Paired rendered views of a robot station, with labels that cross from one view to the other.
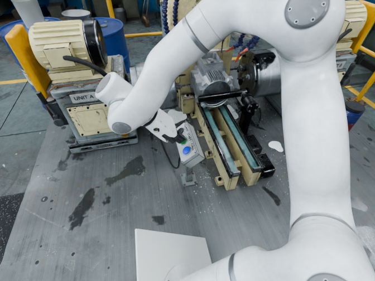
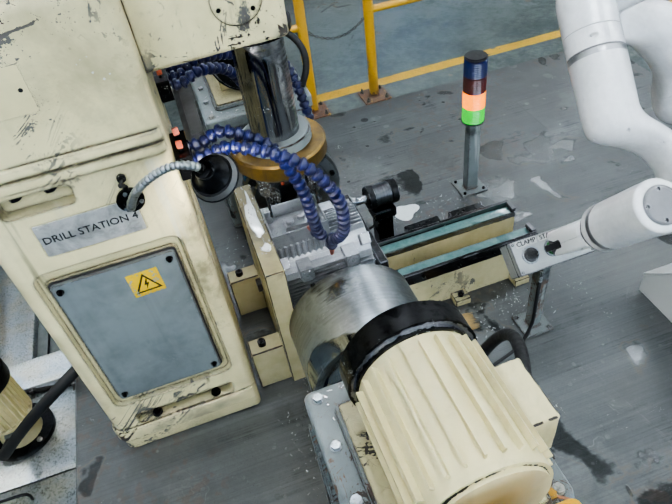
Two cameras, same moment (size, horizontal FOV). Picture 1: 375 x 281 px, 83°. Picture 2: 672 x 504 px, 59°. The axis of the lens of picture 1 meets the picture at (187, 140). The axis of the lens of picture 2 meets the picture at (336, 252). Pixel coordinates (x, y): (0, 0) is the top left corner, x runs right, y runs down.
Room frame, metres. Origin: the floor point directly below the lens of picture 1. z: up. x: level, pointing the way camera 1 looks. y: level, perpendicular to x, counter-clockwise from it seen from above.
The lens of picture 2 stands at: (0.97, 0.85, 1.94)
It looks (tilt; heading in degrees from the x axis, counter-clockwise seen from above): 44 degrees down; 270
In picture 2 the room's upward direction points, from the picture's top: 9 degrees counter-clockwise
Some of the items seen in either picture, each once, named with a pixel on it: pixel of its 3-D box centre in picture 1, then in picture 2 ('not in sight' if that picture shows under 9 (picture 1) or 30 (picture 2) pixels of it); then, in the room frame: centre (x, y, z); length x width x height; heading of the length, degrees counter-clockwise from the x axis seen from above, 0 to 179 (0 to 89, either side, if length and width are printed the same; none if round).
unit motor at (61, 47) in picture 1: (75, 77); (473, 471); (0.83, 0.49, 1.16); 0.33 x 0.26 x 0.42; 103
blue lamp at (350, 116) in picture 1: (350, 113); (475, 66); (0.55, -0.54, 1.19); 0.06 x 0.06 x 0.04
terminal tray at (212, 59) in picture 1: (209, 64); (295, 227); (1.04, -0.12, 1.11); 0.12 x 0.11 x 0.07; 13
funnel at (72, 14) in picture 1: (81, 26); not in sight; (2.15, 1.01, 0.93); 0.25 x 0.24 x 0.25; 13
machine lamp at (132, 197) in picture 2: not in sight; (173, 183); (1.18, 0.16, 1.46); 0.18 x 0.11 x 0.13; 13
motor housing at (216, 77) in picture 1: (210, 84); (319, 253); (1.01, -0.12, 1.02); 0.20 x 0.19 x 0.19; 13
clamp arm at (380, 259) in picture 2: (222, 96); (364, 230); (0.90, -0.18, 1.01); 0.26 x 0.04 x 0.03; 103
